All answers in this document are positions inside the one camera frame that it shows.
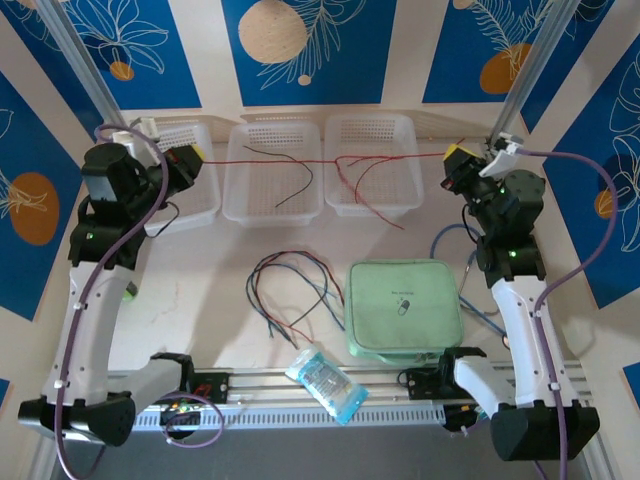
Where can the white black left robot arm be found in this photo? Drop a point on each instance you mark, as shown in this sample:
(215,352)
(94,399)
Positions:
(90,320)

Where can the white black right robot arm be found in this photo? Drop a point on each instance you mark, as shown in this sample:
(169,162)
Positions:
(520,340)

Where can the white perforated plastic basket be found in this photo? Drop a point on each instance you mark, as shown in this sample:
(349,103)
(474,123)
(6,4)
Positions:
(390,190)
(200,200)
(260,190)

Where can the blue stethoscope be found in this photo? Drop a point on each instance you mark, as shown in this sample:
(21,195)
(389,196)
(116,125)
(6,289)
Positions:
(450,227)

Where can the small green bottle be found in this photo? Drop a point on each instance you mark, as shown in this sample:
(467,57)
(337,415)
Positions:
(130,295)

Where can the green zip pouch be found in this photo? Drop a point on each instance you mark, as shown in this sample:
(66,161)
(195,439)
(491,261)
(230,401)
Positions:
(400,310)

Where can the small black controller board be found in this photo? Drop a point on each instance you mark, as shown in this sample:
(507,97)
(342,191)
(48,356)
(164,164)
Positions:
(457,417)
(175,412)

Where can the clear blue plastic packet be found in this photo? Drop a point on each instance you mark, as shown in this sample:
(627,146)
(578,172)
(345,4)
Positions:
(325,382)

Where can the aluminium frame post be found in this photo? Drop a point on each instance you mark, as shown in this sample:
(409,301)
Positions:
(539,55)
(78,55)

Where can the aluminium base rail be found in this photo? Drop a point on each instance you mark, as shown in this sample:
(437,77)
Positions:
(260,382)

